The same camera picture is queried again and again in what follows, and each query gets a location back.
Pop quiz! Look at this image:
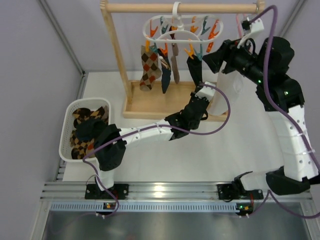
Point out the navy patterned sock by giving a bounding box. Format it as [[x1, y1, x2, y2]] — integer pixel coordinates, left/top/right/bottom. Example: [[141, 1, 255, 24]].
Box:
[[158, 49, 172, 94]]

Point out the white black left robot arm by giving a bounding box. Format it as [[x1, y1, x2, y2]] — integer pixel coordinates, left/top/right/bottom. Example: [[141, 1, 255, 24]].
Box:
[[94, 95, 211, 191]]

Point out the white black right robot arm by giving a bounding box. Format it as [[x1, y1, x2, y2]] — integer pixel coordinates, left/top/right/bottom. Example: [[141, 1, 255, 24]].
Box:
[[203, 36, 320, 196]]

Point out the pink clothes hanger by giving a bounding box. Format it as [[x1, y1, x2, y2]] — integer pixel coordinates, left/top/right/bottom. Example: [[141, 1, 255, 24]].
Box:
[[235, 13, 246, 38]]

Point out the white round clip hanger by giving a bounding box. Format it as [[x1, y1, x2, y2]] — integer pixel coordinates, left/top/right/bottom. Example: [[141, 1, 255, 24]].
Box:
[[142, 2, 224, 58]]

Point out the white hanging cloth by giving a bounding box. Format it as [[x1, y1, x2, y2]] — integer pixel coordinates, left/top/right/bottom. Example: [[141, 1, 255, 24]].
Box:
[[208, 61, 244, 116]]

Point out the brown striped beige sock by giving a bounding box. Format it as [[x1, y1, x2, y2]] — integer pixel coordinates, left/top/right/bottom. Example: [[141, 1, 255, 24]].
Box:
[[170, 43, 180, 84]]

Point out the wooden clothes rack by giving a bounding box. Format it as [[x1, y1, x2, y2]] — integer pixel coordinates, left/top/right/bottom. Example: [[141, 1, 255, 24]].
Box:
[[100, 0, 265, 120]]

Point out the brown argyle hanging sock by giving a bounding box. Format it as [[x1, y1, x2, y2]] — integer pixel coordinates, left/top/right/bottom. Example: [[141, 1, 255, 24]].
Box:
[[139, 45, 162, 92]]

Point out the tan black argyle sock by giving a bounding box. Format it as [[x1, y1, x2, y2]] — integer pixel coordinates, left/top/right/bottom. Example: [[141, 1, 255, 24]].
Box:
[[72, 106, 109, 128]]

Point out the yellow black argyle sock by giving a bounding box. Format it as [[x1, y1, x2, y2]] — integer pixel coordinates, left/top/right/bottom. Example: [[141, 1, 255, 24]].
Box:
[[70, 130, 95, 160]]

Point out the white perforated plastic basket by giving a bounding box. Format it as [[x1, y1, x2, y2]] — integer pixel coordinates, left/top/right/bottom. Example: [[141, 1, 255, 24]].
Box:
[[58, 97, 112, 163]]

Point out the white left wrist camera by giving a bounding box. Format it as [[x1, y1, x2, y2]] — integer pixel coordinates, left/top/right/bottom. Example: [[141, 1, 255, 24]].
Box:
[[195, 81, 216, 102]]

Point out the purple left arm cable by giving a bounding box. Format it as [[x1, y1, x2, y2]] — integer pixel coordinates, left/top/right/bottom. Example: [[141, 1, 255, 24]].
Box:
[[82, 83, 231, 216]]

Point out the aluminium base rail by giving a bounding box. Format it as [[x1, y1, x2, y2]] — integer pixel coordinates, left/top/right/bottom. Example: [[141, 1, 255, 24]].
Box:
[[39, 182, 316, 218]]

